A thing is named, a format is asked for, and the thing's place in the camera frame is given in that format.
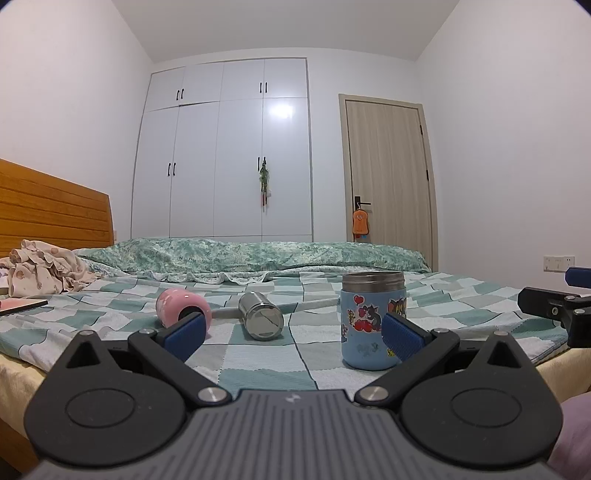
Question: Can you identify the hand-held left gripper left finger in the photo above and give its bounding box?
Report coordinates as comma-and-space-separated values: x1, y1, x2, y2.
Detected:
48, 311, 232, 409

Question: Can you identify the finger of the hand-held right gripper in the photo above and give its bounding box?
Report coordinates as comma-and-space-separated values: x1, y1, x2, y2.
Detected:
517, 286, 578, 331
565, 266, 591, 288

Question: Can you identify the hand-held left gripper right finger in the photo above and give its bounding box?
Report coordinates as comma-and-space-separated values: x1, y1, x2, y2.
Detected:
354, 313, 539, 409

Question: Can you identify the pink cup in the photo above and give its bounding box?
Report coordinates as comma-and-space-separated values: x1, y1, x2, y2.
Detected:
156, 287, 213, 341

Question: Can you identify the stainless steel cup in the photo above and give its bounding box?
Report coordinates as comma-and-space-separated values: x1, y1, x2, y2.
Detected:
238, 292, 284, 342

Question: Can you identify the blue cartoon print cup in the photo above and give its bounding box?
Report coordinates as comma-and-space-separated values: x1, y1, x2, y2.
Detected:
340, 271, 407, 372

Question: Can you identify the green checkered blanket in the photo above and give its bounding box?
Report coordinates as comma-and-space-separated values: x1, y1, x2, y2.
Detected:
0, 269, 571, 394

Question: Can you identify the green floral quilt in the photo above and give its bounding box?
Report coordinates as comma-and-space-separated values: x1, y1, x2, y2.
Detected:
74, 237, 431, 285

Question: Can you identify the pink cloth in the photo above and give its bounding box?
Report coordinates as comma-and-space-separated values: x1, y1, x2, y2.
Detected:
549, 394, 591, 480

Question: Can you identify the orange hanging toy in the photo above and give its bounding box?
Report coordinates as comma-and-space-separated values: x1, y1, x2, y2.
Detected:
352, 209, 370, 242

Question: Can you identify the floral clothes pile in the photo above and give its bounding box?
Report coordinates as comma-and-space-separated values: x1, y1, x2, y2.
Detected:
0, 239, 105, 297

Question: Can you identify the wooden door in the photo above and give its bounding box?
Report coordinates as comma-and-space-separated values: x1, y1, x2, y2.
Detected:
338, 93, 440, 273

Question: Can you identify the flat dark book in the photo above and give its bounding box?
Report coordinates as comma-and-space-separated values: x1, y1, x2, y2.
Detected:
0, 298, 49, 319

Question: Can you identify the green hanging ornament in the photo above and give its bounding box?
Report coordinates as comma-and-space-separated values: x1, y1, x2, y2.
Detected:
257, 157, 273, 214

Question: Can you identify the white wardrobe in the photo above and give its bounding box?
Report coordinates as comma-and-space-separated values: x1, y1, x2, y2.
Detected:
130, 57, 315, 244

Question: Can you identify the wooden headboard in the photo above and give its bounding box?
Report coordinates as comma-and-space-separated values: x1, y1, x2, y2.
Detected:
0, 158, 115, 260

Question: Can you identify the white wall socket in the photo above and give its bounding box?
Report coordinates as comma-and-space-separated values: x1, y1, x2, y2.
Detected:
543, 254, 576, 273

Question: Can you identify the wooden bed frame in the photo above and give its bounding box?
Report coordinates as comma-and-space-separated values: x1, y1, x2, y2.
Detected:
0, 405, 40, 477

